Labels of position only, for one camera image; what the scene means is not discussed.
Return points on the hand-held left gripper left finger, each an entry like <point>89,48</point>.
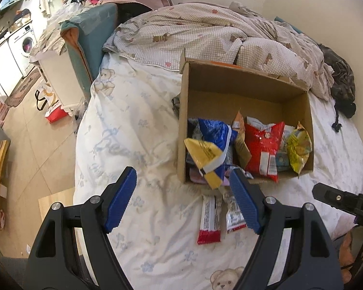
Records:
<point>121,199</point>

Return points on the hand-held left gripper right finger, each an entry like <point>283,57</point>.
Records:
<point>245,202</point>

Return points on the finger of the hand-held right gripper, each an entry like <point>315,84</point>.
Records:
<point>335,198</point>

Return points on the white snack packet red print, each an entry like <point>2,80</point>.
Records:
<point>233,217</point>

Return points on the red white snack bar packet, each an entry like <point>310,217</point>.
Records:
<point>210,220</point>

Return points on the light blue snack packet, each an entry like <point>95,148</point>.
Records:
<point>282,161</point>

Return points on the red white snack bag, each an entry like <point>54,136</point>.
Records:
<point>261,148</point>

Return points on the tan small snack packet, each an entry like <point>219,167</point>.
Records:
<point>241,145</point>

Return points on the yellow orange snack bag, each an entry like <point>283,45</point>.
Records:
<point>299,148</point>

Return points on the blue yellow chip bag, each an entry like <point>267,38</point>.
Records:
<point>213,136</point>

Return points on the cardboard box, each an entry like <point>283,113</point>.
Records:
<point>245,102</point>

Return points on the silver grey snack packet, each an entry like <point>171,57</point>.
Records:
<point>195,131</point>

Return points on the small grey cloth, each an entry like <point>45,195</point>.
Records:
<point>176,105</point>

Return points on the red white shopping bag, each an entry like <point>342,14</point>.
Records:
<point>53,108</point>

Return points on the dark grey cloth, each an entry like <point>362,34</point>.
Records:
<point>340,75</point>

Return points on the brown floor rug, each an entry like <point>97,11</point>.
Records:
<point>22,89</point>

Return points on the white kitchen cabinet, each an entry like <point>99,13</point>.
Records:
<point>3,69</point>

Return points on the pile of pale cloth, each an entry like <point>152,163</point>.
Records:
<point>53,36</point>

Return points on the checked bear print blanket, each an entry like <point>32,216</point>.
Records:
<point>205,27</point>

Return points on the teal pillow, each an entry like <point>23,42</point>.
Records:
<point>286,24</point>

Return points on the white washing machine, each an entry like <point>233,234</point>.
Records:
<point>24,45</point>

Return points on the hanging white towel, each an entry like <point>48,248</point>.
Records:
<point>45,0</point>

